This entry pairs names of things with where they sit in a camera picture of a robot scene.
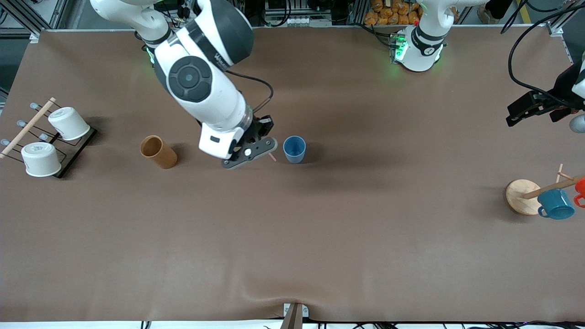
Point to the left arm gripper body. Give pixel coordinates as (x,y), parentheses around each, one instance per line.
(563,87)

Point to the light blue plastic cup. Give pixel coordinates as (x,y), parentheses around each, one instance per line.
(295,150)

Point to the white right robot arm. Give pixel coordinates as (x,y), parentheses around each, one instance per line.
(192,77)

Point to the brown cylindrical holder cup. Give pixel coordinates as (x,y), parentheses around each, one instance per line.
(160,153)

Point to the white paper cup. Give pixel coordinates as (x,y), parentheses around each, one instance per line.
(41,159)
(68,123)

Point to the orange enamel mug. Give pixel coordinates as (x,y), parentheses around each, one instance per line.
(581,189)

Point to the teal enamel mug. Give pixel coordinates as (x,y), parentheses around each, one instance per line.
(556,203)

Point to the wooden mug tree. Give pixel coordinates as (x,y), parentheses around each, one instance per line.
(521,196)

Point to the person leg with tan shoe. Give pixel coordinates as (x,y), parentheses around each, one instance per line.
(500,7)

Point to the brown table mat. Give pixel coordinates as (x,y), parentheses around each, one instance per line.
(292,237)

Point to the white connector block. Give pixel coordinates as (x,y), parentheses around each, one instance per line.
(307,21)

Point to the orange snack pile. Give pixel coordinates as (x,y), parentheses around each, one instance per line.
(393,13)

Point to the aluminium frame rail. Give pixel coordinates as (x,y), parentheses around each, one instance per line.
(41,16)
(566,45)

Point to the metal bracket with post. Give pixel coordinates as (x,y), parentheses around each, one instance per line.
(293,315)

